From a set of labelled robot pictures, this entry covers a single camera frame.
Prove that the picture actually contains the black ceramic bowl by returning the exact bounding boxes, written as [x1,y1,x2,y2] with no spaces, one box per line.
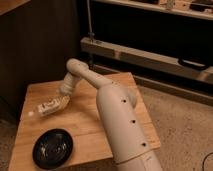
[32,128,74,170]

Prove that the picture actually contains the wooden shelf with items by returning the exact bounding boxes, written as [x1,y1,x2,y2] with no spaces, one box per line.
[94,0,213,21]

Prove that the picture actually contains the small white labelled bottle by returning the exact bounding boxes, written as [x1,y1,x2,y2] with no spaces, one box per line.
[28,96,68,117]

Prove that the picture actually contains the grey metal beam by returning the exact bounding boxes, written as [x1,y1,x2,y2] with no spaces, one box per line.
[80,37,213,85]

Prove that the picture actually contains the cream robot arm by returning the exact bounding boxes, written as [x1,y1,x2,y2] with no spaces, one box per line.
[59,58,163,171]

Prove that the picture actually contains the vertical metal pole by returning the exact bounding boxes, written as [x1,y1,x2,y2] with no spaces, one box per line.
[86,0,94,69]

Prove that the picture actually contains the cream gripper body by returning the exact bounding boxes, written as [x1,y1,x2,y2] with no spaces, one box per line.
[59,73,81,96]

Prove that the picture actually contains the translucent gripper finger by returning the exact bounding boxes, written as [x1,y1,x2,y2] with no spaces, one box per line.
[58,95,70,106]

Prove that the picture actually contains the black handle on beam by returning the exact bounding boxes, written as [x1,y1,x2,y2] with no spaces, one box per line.
[178,59,210,71]

